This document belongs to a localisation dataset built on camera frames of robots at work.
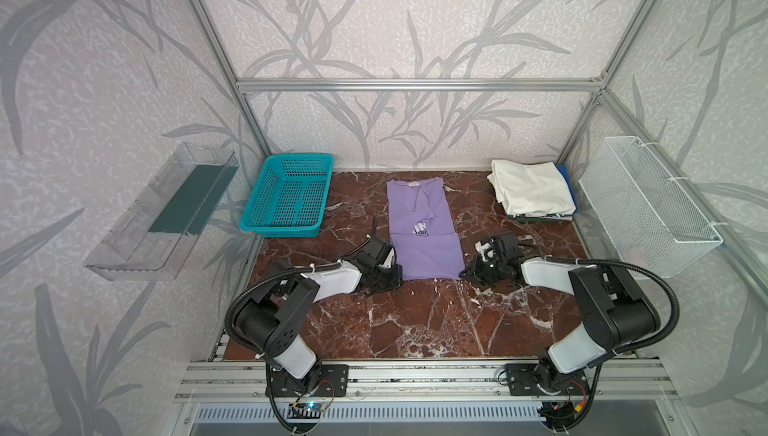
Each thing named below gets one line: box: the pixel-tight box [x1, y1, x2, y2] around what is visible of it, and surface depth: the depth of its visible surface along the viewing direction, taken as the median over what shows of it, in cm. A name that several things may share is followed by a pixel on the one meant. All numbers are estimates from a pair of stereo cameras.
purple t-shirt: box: [387, 177, 466, 281], surface depth 104 cm
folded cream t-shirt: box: [487, 159, 577, 216], surface depth 105 cm
